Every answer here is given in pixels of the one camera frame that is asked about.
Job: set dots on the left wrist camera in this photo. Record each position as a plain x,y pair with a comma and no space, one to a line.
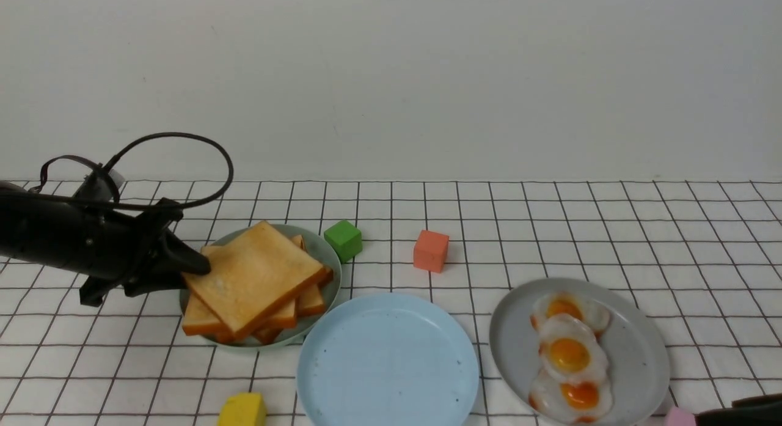
98,188

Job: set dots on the fried egg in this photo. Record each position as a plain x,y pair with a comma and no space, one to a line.
584,309
570,352
570,404

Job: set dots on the orange cube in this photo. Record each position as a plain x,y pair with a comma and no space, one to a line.
430,251

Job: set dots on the pink block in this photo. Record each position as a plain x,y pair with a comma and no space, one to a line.
676,416

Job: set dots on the pale green plate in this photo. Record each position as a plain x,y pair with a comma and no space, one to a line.
317,249

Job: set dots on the light blue plate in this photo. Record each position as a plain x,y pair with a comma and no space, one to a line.
387,359

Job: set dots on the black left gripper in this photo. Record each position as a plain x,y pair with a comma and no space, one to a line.
140,255

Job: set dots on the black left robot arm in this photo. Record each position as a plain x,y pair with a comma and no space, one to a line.
53,234

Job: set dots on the green cube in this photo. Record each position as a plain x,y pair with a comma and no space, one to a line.
345,239

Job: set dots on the toast slice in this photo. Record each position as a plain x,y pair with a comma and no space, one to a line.
248,289
309,271
264,336
311,301

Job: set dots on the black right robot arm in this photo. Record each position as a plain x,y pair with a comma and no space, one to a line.
760,410

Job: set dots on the grey plate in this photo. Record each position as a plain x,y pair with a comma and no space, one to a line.
639,369

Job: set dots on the yellow block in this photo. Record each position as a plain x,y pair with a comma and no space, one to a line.
243,409

